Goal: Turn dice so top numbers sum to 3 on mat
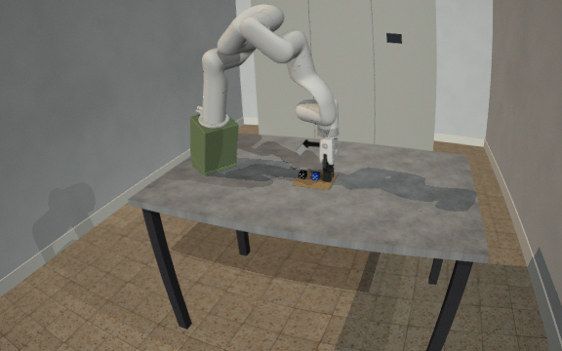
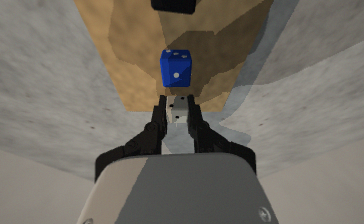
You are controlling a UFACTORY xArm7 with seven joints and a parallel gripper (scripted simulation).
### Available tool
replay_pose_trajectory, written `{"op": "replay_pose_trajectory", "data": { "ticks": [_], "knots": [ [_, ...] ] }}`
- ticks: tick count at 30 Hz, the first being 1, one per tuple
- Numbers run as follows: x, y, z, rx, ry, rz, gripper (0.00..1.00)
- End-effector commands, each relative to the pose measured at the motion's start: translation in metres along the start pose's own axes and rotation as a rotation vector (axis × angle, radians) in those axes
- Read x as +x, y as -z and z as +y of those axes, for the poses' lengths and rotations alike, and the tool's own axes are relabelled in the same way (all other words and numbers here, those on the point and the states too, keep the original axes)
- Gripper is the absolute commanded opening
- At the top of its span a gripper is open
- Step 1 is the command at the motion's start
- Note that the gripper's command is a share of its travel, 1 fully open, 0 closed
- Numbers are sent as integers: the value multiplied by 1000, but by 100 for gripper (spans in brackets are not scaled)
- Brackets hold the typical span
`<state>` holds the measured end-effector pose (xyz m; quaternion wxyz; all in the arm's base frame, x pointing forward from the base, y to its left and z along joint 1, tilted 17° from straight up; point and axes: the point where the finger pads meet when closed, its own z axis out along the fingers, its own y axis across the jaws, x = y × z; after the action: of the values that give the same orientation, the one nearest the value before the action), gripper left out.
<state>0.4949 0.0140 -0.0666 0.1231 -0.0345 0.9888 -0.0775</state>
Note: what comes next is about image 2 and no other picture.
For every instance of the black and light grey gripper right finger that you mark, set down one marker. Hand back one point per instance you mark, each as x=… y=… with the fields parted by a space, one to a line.
x=209 y=141

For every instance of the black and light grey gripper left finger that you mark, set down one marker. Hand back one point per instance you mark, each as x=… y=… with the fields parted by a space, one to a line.
x=145 y=143

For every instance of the blue die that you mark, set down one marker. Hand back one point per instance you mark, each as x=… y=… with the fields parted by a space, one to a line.
x=176 y=68

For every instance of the tan mat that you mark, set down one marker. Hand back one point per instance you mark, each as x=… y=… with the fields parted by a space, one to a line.
x=130 y=37

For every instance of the white die with black pips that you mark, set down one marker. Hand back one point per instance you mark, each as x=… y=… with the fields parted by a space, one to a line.
x=177 y=109

